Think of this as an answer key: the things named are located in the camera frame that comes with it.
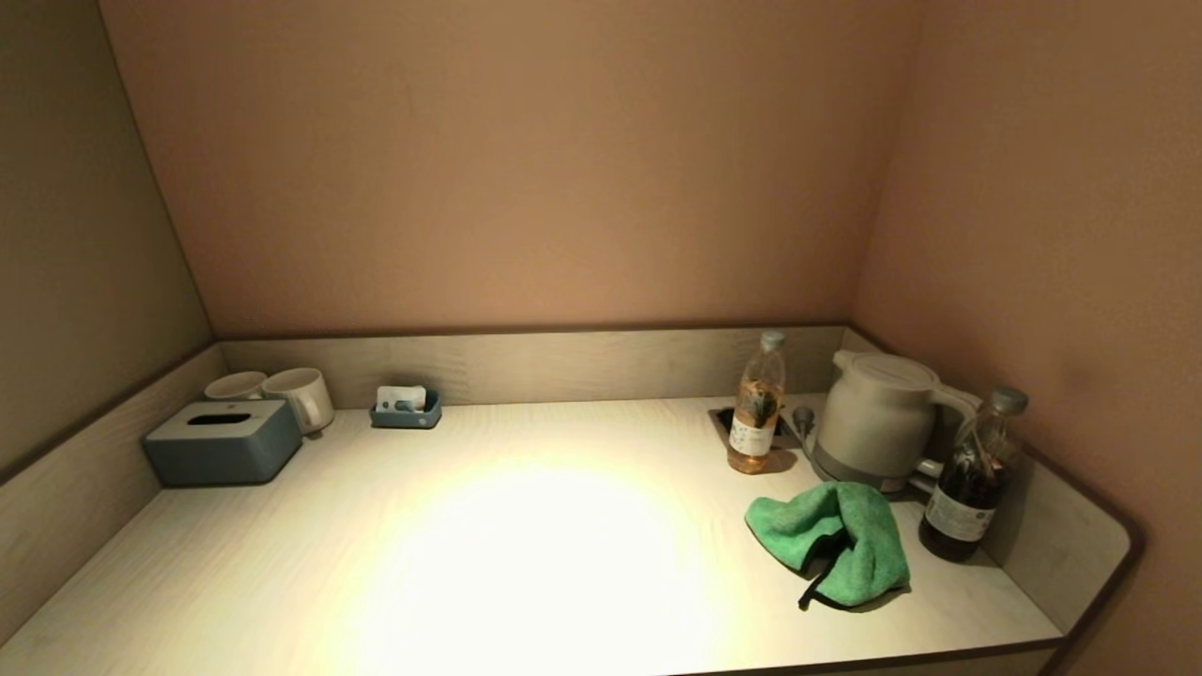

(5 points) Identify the clear bottle of dark tea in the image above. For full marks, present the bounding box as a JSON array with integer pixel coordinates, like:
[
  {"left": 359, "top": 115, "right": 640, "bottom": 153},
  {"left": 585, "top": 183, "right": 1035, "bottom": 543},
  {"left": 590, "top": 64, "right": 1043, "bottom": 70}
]
[{"left": 918, "top": 385, "right": 1030, "bottom": 564}]

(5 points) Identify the small blue-grey tray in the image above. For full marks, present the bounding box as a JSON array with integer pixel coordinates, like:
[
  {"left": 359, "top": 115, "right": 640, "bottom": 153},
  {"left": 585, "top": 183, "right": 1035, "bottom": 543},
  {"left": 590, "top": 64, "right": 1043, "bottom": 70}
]
[{"left": 370, "top": 389, "right": 443, "bottom": 430}]

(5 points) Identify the rounded-corner wood upstand panel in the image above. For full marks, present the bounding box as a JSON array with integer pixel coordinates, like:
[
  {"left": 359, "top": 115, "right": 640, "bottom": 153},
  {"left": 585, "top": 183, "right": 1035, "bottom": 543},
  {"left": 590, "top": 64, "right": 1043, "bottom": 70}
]
[{"left": 834, "top": 325, "right": 1144, "bottom": 641}]

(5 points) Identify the recessed power socket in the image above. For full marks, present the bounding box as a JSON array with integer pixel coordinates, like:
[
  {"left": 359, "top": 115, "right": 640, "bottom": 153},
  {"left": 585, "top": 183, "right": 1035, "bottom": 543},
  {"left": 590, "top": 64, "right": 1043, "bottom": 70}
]
[{"left": 709, "top": 406, "right": 800, "bottom": 451}]

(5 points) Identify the white mug with handle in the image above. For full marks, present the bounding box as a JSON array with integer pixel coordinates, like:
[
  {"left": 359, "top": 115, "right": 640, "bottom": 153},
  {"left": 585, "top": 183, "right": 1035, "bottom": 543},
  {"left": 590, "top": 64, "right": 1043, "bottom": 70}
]
[{"left": 262, "top": 367, "right": 336, "bottom": 436}]

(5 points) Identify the grey tissue box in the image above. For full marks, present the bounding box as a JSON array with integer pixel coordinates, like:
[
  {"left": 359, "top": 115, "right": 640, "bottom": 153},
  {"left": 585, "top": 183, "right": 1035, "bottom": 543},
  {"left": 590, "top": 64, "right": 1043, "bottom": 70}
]
[{"left": 143, "top": 399, "right": 303, "bottom": 486}]

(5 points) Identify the clear bottle of amber tea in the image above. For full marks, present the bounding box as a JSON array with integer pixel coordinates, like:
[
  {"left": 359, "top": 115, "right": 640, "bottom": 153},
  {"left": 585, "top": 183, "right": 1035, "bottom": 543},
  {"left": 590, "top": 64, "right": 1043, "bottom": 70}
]
[{"left": 726, "top": 330, "right": 789, "bottom": 475}]

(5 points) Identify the white mug without visible handle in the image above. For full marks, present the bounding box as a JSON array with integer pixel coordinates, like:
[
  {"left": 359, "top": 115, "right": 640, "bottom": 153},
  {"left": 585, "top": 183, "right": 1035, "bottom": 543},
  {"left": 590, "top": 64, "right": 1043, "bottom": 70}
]
[{"left": 205, "top": 371, "right": 270, "bottom": 402}]

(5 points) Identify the slanted wood grain upstand panel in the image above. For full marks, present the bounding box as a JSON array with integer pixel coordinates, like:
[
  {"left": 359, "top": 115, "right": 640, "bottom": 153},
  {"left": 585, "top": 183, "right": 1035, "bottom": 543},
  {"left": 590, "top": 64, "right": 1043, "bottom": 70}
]
[{"left": 0, "top": 342, "right": 228, "bottom": 645}]

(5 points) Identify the long wood grain upstand panel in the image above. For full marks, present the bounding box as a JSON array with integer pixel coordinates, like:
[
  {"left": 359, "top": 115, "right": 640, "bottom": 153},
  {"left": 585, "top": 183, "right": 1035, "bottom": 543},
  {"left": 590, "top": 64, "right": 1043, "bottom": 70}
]
[{"left": 221, "top": 325, "right": 848, "bottom": 407}]

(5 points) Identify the green microfibre cloth black hem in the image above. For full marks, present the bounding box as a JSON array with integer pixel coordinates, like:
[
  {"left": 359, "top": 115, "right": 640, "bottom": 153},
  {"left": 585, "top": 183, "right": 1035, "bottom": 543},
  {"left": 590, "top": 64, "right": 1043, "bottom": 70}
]
[{"left": 745, "top": 481, "right": 912, "bottom": 612}]

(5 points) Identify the grey kettle base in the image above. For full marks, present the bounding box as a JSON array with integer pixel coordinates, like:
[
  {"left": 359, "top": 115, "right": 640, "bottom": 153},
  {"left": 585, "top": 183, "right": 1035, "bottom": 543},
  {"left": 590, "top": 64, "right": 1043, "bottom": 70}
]
[{"left": 809, "top": 453, "right": 940, "bottom": 499}]

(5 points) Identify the white electric kettle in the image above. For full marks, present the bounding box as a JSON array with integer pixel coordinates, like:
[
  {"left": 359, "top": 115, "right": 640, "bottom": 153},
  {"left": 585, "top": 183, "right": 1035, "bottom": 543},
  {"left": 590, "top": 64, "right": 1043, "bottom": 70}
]
[{"left": 812, "top": 350, "right": 979, "bottom": 489}]

